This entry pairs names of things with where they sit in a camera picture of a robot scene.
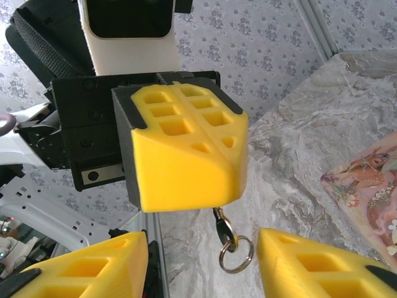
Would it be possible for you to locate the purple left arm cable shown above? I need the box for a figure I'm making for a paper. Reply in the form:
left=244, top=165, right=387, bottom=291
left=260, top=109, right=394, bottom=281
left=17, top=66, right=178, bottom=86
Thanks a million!
left=0, top=112, right=17, bottom=138

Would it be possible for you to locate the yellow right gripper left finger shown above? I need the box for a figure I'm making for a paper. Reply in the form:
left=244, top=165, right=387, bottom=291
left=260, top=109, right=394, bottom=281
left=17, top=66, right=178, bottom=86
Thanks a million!
left=0, top=231, right=148, bottom=298

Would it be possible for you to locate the aluminium frame side rail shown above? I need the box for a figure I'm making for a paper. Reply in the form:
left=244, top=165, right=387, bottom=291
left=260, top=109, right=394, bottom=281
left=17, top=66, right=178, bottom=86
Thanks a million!
left=145, top=213, right=171, bottom=298

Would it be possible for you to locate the white perforated metal panel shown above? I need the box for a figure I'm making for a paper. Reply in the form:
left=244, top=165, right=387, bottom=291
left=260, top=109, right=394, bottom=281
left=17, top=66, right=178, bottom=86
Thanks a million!
left=0, top=172, right=146, bottom=249

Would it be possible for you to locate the aluminium frame corner post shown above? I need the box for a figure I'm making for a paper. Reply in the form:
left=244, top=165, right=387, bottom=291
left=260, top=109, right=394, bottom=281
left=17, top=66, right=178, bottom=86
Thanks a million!
left=297, top=0, right=341, bottom=62

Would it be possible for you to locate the silver key ring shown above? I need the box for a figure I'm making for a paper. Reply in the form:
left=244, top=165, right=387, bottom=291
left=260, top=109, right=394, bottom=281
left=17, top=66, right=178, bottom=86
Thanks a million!
left=218, top=234, right=256, bottom=274

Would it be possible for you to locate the black braided cable sleeve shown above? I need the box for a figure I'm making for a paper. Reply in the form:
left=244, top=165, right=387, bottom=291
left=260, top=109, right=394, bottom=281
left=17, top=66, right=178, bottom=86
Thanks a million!
left=11, top=12, right=80, bottom=78

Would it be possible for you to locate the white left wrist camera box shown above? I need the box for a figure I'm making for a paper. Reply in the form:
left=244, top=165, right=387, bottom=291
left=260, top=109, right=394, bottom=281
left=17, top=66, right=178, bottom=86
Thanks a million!
left=77, top=0, right=181, bottom=77

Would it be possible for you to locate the black-headed key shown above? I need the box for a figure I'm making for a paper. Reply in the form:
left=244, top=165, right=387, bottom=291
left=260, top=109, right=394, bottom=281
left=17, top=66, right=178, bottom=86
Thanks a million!
left=212, top=207, right=240, bottom=250

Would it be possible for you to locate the pink illustrated book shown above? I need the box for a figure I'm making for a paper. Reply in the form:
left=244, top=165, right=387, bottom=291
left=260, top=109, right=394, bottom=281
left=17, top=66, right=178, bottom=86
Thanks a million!
left=320, top=130, right=397, bottom=268

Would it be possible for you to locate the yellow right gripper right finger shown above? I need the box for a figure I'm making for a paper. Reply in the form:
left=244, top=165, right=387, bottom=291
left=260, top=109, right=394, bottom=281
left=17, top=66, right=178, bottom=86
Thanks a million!
left=257, top=228, right=397, bottom=298

